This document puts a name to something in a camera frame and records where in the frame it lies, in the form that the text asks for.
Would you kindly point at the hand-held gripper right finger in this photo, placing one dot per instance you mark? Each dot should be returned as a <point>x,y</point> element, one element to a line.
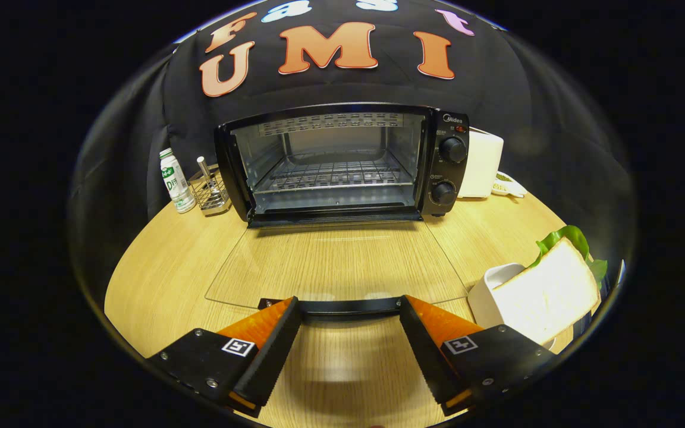
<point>426,351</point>

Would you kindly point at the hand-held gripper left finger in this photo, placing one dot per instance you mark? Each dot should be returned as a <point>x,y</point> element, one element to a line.
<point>274,351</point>

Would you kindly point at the toast and lettuce sandwich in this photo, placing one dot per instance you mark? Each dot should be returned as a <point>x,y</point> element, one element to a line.
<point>556,291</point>

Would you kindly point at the black toaster oven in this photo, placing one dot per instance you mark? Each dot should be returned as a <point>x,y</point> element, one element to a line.
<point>446,172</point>

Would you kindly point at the white pop-up toaster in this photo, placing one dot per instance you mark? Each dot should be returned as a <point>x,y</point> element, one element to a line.
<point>482,163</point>

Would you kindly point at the white ribbed plate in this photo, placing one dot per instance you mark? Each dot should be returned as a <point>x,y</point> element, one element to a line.
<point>488,297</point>

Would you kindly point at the white divided dish of beans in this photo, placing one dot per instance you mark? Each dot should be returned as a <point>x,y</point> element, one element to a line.
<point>506,185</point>

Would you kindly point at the white-capped metal shaker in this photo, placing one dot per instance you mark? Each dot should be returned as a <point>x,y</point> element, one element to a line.
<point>206,172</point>

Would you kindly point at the white drink bottle green label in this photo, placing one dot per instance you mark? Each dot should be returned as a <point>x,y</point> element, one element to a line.
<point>177,184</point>

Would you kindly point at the black backdrop cloth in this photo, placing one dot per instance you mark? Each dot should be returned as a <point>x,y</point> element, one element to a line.
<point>378,89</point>

